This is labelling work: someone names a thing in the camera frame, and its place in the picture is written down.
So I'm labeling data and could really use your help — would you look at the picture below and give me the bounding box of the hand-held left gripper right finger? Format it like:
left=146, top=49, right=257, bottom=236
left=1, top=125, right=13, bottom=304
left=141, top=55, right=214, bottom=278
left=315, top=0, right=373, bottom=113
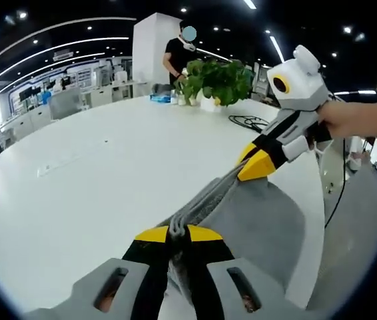
left=183, top=225, right=321, bottom=320

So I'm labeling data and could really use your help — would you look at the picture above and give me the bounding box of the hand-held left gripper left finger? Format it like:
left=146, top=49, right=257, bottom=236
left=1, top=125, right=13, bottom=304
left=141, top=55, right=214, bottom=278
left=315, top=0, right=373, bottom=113
left=25, top=225, right=173, bottom=320

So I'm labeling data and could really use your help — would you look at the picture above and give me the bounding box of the grey towel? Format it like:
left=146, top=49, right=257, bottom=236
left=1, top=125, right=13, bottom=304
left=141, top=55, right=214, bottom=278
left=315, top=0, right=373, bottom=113
left=167, top=159, right=308, bottom=309

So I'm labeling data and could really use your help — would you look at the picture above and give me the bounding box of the person's right hand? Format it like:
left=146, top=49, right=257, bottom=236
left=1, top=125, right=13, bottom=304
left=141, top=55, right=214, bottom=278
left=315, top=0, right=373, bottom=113
left=316, top=99, right=356, bottom=138

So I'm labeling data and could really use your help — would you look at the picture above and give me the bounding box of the white plant pot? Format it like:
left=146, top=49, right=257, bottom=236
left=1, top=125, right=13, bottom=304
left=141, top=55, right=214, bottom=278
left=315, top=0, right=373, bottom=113
left=199, top=96, right=224, bottom=113

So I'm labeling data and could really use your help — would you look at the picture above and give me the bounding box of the green potted plant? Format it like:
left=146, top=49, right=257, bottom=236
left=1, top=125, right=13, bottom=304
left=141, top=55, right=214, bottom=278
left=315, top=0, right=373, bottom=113
left=174, top=57, right=253, bottom=108

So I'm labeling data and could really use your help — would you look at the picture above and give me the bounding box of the white table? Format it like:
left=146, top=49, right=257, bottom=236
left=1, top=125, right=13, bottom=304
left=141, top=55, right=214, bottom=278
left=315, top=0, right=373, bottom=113
left=0, top=95, right=326, bottom=315

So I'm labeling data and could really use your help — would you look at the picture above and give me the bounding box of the blue packet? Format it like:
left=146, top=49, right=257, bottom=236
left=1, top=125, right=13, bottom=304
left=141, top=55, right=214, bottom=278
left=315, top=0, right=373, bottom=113
left=149, top=93, right=177, bottom=104

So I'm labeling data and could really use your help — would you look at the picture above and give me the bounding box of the grey bag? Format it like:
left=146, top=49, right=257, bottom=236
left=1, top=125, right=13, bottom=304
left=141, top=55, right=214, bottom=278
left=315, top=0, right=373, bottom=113
left=151, top=83, right=173, bottom=96

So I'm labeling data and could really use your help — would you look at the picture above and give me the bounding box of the grey partition panel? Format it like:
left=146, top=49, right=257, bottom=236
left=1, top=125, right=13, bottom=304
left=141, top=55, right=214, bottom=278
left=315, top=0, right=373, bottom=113
left=48, top=89, right=84, bottom=121

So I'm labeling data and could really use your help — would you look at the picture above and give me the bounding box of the coiled black cable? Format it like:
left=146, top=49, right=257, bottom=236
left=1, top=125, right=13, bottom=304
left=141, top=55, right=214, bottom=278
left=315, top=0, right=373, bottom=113
left=228, top=114, right=270, bottom=133

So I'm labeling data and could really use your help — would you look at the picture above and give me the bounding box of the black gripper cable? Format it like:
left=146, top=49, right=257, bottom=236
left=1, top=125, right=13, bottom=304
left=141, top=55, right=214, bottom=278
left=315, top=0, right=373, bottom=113
left=324, top=137, right=348, bottom=229

